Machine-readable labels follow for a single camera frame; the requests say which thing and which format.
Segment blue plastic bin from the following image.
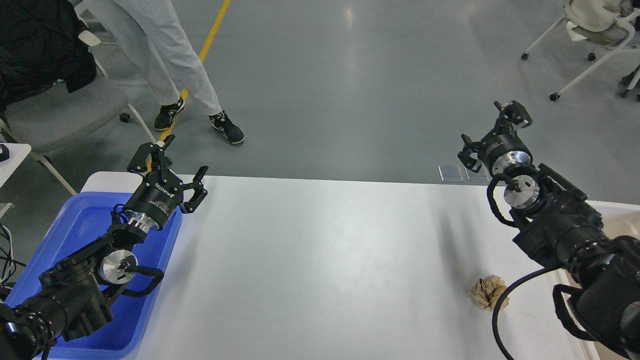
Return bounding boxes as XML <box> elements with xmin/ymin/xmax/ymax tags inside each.
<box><xmin>6</xmin><ymin>192</ymin><xmax>183</xmax><ymax>360</ymax></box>

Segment person in grey trousers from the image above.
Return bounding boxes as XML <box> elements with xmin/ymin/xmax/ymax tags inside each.
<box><xmin>86</xmin><ymin>0</ymin><xmax>245</xmax><ymax>145</ymax></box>

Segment white side table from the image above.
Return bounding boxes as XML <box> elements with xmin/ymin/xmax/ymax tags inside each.
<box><xmin>0</xmin><ymin>142</ymin><xmax>32</xmax><ymax>187</ymax></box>

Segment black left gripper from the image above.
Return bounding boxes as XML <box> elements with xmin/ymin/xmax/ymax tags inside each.
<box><xmin>124</xmin><ymin>134</ymin><xmax>210</xmax><ymax>232</ymax></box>

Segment black cables at left edge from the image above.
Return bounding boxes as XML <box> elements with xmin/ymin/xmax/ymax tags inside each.
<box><xmin>0</xmin><ymin>222</ymin><xmax>26</xmax><ymax>301</ymax></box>

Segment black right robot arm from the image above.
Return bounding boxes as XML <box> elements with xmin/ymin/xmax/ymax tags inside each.
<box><xmin>457</xmin><ymin>100</ymin><xmax>640</xmax><ymax>360</ymax></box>

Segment white chair with cushion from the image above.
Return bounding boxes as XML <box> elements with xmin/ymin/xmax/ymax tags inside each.
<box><xmin>521</xmin><ymin>0</ymin><xmax>640</xmax><ymax>101</ymax></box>

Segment grey office chair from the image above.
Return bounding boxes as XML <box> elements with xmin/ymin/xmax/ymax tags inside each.
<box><xmin>1</xmin><ymin>61</ymin><xmax>156</xmax><ymax>195</ymax></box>

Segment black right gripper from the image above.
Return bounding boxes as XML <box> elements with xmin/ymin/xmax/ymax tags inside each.
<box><xmin>457</xmin><ymin>100</ymin><xmax>533</xmax><ymax>176</ymax></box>

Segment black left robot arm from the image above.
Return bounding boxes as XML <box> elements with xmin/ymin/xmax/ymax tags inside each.
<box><xmin>1</xmin><ymin>135</ymin><xmax>208</xmax><ymax>360</ymax></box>

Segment right metal floor plate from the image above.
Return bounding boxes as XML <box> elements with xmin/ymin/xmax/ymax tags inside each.
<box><xmin>464</xmin><ymin>166</ymin><xmax>490</xmax><ymax>183</ymax></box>

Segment left metal floor plate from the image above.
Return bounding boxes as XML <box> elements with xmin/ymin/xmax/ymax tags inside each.
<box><xmin>438</xmin><ymin>165</ymin><xmax>464</xmax><ymax>183</ymax></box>

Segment crumpled brown paper ball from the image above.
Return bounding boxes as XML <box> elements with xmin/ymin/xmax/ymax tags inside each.
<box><xmin>470</xmin><ymin>275</ymin><xmax>508</xmax><ymax>311</ymax></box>

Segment metal floor plate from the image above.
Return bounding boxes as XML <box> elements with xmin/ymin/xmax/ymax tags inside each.
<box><xmin>438</xmin><ymin>165</ymin><xmax>464</xmax><ymax>183</ymax></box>
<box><xmin>464</xmin><ymin>166</ymin><xmax>490</xmax><ymax>183</ymax></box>

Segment black jacket on chair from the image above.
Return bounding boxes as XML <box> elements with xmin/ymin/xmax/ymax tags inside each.
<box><xmin>0</xmin><ymin>0</ymin><xmax>98</xmax><ymax>111</ymax></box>

